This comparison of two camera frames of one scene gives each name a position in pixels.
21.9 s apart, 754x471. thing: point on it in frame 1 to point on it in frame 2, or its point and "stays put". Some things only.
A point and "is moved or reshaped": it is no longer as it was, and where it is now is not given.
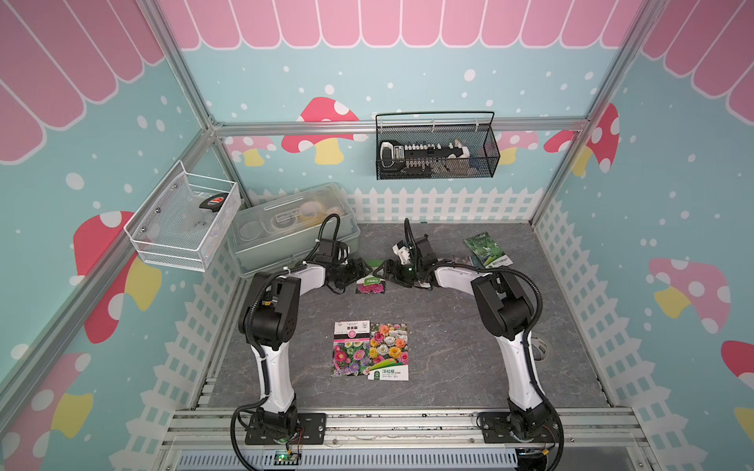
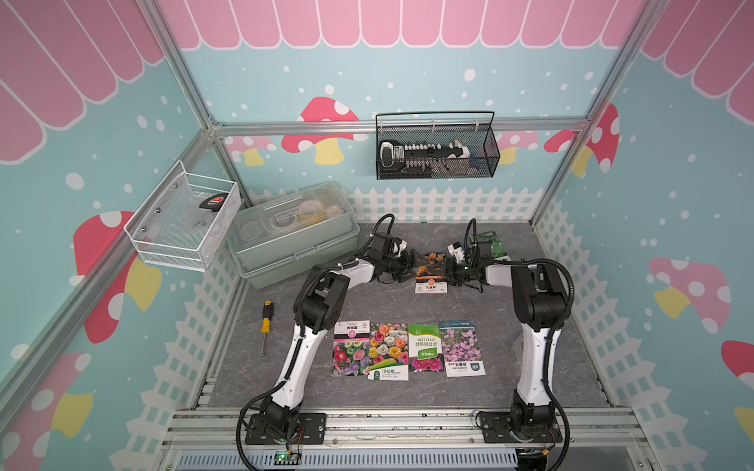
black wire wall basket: [430, 145] stays put
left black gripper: [353, 274] to [406, 266]
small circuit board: [282, 457] stays put
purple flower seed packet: [457, 259] is moved or reshaped
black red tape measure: [214, 202] stays put
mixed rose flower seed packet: [389, 351] stays put
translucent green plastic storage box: [282, 232] stays put
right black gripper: [396, 275] to [450, 266]
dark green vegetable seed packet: [487, 251] stays put
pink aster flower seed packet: [351, 341] stays put
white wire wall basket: [185, 221] stays put
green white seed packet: [370, 285] to [425, 347]
